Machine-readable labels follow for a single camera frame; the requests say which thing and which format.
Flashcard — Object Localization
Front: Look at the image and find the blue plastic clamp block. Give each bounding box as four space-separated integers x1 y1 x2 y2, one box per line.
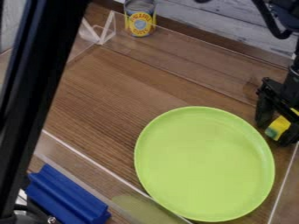
25 164 111 224

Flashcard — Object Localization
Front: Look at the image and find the clear acrylic barrier wall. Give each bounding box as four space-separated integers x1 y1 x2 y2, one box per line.
30 5 287 224

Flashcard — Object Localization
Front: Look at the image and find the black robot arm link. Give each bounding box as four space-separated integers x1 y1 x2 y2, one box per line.
0 0 89 224

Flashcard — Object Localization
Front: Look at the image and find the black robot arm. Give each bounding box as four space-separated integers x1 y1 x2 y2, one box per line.
251 0 299 146

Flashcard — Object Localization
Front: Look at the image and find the black cable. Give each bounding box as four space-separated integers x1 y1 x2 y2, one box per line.
251 0 295 40

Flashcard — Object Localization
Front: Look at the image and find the green round plate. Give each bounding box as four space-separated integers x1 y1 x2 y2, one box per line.
135 106 276 222

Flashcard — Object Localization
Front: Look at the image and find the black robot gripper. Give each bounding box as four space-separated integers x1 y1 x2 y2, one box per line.
255 77 299 146

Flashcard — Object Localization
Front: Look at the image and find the yellow labelled tin can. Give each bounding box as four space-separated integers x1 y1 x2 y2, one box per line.
124 0 156 38

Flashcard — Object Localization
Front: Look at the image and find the clear acrylic corner bracket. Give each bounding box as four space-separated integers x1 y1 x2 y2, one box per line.
79 11 116 46

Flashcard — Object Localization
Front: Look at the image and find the yellow toy banana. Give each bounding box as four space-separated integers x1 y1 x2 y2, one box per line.
265 108 299 142

